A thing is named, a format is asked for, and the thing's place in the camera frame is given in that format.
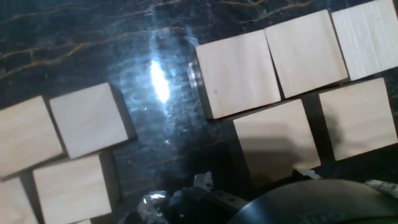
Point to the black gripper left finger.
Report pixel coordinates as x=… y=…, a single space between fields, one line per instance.
x=206 y=208

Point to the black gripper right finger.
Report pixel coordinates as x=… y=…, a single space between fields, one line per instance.
x=306 y=175

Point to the large wooden cube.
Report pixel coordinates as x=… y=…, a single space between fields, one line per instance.
x=306 y=53
x=357 y=119
x=367 y=37
x=273 y=137
x=237 y=74

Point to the black marble pattern mat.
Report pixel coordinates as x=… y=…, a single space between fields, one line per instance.
x=93 y=40

